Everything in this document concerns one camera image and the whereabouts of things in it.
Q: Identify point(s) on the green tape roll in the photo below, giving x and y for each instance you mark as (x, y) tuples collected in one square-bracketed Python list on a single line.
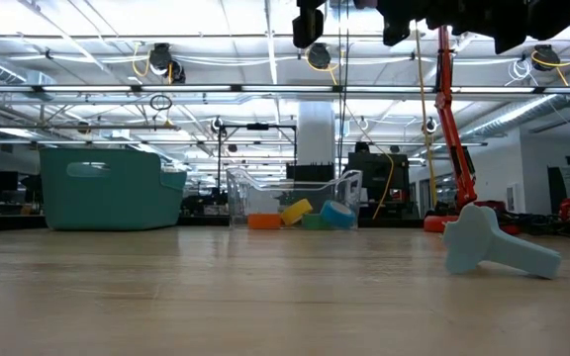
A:
[(312, 222)]

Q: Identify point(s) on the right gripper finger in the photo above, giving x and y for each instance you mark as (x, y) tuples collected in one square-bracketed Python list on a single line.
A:
[(309, 28), (396, 29)]

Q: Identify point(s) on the clear plastic bin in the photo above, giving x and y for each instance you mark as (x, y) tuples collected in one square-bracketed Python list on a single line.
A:
[(265, 193)]

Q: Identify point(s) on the black machine cabinet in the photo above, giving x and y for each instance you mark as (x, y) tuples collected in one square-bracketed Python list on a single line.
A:
[(376, 173)]

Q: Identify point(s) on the orange tape roll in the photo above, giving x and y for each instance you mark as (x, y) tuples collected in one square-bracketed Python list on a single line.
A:
[(264, 221)]

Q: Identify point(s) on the black frame stand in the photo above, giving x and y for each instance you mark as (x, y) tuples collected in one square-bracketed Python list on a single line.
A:
[(220, 148)]

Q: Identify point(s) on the red desk lamp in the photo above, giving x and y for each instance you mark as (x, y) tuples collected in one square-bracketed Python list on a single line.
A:
[(450, 128)]

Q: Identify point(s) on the yellow tape roll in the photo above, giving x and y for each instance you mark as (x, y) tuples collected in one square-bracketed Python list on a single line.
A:
[(295, 212)]

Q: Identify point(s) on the blue tape roll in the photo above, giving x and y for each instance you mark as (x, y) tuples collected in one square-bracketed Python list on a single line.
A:
[(337, 215)]

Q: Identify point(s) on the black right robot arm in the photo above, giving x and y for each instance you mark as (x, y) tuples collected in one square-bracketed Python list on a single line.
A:
[(512, 17)]

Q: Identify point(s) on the white pillar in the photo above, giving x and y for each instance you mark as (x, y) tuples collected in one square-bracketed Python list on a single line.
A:
[(314, 133)]

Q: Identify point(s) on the light blue staple remover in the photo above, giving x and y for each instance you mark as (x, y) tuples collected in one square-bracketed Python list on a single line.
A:
[(483, 242)]

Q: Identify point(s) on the teal plastic bin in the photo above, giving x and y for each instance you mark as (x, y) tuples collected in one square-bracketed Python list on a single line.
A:
[(117, 203)]

